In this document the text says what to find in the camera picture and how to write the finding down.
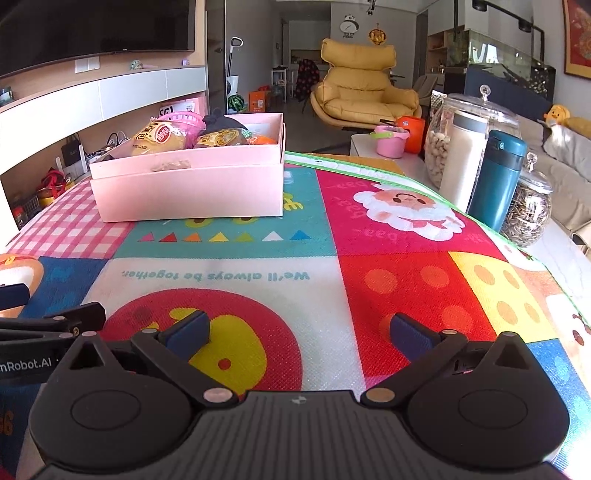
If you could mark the orange snack packet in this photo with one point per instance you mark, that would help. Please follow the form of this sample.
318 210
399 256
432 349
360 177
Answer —
264 140

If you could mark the small green framed item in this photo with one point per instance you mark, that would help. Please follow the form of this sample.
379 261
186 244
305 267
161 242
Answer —
4 96

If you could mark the white wall socket plate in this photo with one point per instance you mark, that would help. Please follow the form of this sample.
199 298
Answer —
87 64

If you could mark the wooden and white wall cabinet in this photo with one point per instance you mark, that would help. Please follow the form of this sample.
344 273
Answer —
138 90

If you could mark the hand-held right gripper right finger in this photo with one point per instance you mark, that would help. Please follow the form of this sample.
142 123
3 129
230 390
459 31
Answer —
408 337

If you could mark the glass jar of sunflower seeds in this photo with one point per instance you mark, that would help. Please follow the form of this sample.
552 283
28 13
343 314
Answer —
528 212

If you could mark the white thermos flask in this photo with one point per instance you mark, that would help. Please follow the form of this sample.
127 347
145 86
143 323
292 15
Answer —
461 166

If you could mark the watermelon pattern ball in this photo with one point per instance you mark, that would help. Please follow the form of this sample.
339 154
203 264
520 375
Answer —
236 103

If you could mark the white stick vacuum cleaner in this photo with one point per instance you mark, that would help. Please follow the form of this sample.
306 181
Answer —
233 74

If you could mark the golden snack pack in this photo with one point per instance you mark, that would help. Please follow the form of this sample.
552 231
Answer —
221 138

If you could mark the pink cardboard box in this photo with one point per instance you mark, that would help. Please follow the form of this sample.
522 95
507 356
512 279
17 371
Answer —
184 189

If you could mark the colourful printed play mat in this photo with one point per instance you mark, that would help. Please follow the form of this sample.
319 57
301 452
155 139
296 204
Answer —
277 300

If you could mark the black flat television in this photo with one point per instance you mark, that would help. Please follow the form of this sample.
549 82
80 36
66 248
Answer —
92 27

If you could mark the orange paper bag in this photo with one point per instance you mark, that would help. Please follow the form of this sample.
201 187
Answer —
258 101

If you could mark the yellow chips bag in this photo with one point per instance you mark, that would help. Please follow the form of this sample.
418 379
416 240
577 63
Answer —
157 136

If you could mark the grey dining chair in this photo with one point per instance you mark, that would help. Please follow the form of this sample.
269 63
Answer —
425 83

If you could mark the yellow plush toy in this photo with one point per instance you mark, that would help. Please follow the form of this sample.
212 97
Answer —
557 115

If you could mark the pink and white carton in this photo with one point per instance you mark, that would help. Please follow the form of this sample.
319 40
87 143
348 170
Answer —
194 104

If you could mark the pink plastic basket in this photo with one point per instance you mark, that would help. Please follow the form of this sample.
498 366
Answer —
184 117

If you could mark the dark spotted cloth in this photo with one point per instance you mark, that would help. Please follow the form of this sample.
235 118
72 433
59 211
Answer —
307 81

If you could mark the black router box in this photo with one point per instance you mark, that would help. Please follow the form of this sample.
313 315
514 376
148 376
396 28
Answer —
72 151

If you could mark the yellow padded armchair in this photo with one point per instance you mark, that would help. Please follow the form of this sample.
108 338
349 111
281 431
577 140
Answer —
360 87

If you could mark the white small rack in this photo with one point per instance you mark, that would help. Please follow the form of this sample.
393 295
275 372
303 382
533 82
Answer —
280 83

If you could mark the black ceiling track light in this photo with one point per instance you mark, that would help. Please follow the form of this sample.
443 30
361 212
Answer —
508 11

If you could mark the glass jar of peanuts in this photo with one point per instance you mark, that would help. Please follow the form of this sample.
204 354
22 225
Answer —
436 152

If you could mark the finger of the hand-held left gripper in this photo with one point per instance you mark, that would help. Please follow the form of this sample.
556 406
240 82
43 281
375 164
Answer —
69 318
14 297

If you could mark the dark grey plush toy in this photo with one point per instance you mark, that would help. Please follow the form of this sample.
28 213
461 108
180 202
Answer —
221 123

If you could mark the small brown spice jar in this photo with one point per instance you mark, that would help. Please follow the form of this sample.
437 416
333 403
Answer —
19 217

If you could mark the teal thermos flask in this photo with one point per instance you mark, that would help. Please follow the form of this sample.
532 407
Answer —
496 184

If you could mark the small round patterned trinket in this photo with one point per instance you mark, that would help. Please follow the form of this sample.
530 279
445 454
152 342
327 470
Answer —
136 65

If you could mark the framed red wall picture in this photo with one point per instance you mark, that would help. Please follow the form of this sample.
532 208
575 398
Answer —
579 37

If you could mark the glass aquarium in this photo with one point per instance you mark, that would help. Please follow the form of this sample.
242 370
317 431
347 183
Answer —
503 64

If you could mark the orange plastic cup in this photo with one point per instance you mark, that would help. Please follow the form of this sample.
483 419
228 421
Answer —
414 134

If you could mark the pink toy bucket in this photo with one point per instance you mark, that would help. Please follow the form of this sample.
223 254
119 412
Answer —
390 143

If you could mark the panda wall clock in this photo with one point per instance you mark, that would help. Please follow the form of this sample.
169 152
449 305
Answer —
349 26

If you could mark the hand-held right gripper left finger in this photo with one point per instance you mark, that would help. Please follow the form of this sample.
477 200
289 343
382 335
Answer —
191 334

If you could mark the orange round wall ornament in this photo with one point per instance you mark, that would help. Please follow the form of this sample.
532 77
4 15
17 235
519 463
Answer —
377 34

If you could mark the white side table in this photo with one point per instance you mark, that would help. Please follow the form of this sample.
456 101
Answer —
362 145

